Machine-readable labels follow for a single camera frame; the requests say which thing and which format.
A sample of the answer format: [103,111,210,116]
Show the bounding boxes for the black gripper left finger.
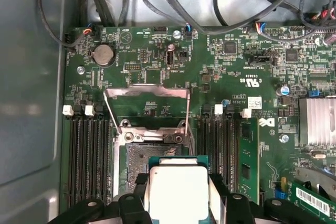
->
[47,173,150,224]

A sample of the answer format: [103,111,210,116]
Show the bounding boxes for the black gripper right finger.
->
[208,173,336,224]

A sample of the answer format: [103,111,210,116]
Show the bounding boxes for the silver CPU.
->
[148,155,211,224]

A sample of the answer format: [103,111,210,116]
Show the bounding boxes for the metal socket cover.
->
[103,83,192,142]

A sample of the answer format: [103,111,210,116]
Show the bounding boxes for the CPU socket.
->
[112,119,196,224]

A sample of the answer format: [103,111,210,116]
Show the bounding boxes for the black RAM slot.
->
[212,104,225,183]
[94,104,113,207]
[84,104,102,207]
[224,104,239,196]
[62,104,80,208]
[73,104,91,208]
[199,104,213,175]

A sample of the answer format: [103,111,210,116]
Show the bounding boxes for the green RAM stick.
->
[238,108,261,206]

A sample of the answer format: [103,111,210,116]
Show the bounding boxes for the silver finned heatsink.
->
[298,97,336,147]

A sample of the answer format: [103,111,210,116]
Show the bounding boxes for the green motherboard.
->
[60,26,336,224]

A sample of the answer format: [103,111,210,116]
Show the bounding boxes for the round coin battery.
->
[90,44,117,67]

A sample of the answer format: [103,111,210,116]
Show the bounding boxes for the black PC case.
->
[0,0,336,224]

